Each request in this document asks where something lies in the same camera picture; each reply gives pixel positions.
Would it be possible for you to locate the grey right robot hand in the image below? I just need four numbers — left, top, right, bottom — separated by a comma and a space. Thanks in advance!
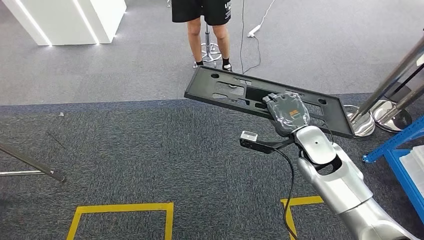
262, 92, 312, 139

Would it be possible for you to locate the black plastic frame part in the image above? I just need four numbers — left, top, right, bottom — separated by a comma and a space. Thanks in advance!
183, 65, 356, 140

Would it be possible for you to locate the white power strip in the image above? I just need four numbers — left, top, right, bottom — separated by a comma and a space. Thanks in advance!
246, 0, 276, 38

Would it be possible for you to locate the chrome stool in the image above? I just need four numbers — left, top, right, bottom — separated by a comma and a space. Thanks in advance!
193, 22, 223, 70

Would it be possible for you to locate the person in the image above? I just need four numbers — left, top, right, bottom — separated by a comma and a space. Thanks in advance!
171, 0, 233, 73

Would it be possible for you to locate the translucent plastic box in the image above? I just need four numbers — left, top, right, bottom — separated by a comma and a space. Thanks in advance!
399, 144, 424, 197

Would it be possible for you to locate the white lit counter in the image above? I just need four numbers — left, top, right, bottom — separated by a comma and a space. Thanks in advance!
1, 0, 127, 47

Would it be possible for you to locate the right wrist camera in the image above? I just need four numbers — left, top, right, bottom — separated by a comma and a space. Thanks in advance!
239, 130, 296, 155

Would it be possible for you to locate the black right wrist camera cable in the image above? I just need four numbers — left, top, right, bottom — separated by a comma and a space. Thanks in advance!
273, 148, 299, 240

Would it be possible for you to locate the thin black floor cable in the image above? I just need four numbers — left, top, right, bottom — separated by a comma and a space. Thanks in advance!
239, 0, 263, 75

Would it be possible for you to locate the chrome stanchion post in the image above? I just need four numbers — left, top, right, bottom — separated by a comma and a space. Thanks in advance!
343, 34, 424, 138
370, 82, 424, 134

